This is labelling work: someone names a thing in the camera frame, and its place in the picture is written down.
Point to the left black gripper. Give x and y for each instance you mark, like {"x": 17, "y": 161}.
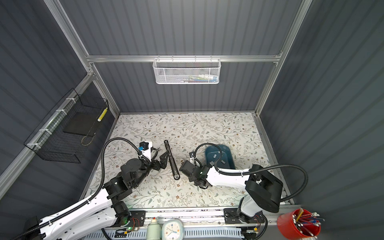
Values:
{"x": 162, "y": 162}

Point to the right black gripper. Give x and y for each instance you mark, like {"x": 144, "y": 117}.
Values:
{"x": 190, "y": 179}

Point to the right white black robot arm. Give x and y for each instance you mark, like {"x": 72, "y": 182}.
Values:
{"x": 263, "y": 189}

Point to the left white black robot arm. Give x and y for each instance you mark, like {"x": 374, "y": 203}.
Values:
{"x": 105, "y": 207}

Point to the black pliers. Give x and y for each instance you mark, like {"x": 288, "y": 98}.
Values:
{"x": 154, "y": 152}

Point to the teal plastic tray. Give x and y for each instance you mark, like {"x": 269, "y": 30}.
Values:
{"x": 226, "y": 161}

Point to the mint analog clock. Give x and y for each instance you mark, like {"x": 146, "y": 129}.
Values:
{"x": 173, "y": 230}

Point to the pale green glue bottle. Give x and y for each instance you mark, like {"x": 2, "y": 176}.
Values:
{"x": 154, "y": 230}

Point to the yellow marker in basket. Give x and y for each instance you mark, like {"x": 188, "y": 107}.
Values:
{"x": 102, "y": 115}

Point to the black notebook in basket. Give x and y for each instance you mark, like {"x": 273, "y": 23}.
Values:
{"x": 83, "y": 124}

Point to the red pencil cup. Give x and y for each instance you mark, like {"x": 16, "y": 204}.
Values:
{"x": 300, "y": 224}

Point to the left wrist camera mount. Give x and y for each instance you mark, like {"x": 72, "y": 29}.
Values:
{"x": 146, "y": 150}

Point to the white wire mesh basket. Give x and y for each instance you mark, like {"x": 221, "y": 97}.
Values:
{"x": 187, "y": 71}

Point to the black wire basket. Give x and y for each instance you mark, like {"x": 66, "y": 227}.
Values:
{"x": 50, "y": 143}

